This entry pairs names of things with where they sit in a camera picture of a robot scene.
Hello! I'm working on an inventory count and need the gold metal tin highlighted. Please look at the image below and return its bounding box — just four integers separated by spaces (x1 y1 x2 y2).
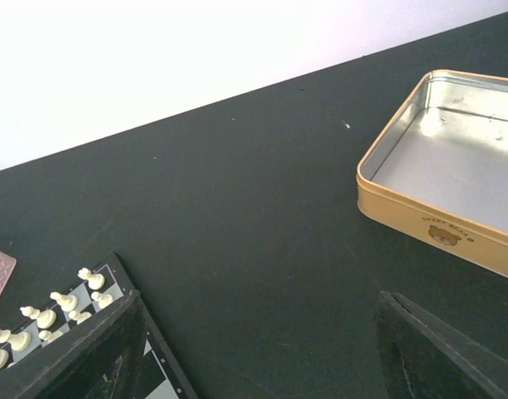
356 69 508 278

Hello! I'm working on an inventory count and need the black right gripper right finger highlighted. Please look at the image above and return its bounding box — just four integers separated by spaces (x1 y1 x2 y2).
375 291 508 398

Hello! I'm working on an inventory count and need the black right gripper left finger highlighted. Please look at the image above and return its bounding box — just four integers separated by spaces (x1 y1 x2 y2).
0 290 146 398

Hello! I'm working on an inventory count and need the black and white chessboard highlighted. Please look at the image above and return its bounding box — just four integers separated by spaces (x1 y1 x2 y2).
0 254 197 398

